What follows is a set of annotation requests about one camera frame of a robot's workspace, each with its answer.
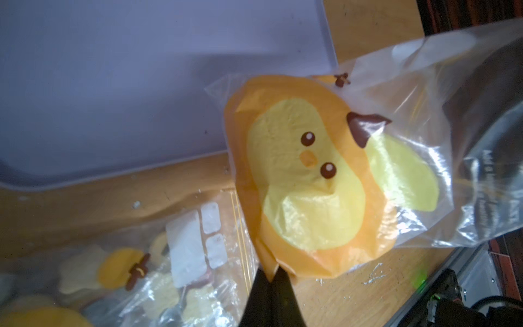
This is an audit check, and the ziploc bag with yellow cookies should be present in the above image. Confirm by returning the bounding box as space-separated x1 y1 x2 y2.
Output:
1 189 257 326

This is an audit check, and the ziploc bag with pink cookies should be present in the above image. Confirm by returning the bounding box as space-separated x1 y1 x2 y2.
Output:
206 19 522 279

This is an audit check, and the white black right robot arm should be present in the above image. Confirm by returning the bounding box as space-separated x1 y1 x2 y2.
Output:
398 268 522 327

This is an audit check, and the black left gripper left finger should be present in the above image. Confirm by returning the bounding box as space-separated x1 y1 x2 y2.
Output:
238 268 273 327

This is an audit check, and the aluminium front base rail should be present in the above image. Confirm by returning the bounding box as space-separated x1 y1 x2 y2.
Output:
387 237 522 326

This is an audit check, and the lavender plastic tray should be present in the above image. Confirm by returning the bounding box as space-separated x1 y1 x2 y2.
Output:
1 1 337 191

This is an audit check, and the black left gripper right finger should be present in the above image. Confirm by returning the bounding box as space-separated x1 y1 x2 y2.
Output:
271 268 306 327

